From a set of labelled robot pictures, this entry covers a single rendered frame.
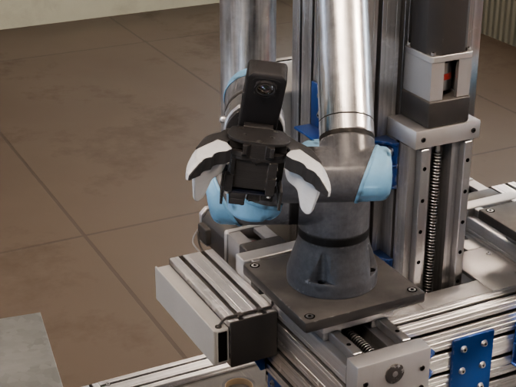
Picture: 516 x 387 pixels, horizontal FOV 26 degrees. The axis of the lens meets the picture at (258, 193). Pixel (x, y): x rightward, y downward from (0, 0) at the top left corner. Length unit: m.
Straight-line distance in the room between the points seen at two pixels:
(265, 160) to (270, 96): 0.07
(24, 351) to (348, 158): 0.56
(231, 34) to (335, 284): 0.43
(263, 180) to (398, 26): 0.72
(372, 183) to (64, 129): 4.13
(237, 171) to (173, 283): 0.80
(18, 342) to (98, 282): 2.37
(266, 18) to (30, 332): 0.59
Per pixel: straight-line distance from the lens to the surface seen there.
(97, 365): 3.59
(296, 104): 2.14
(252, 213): 1.48
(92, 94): 6.00
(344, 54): 1.53
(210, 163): 1.21
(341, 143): 1.48
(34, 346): 1.69
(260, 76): 1.24
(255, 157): 1.26
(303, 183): 1.24
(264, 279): 1.86
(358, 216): 1.77
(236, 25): 1.66
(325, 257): 1.79
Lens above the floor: 1.92
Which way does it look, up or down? 24 degrees down
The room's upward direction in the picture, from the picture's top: straight up
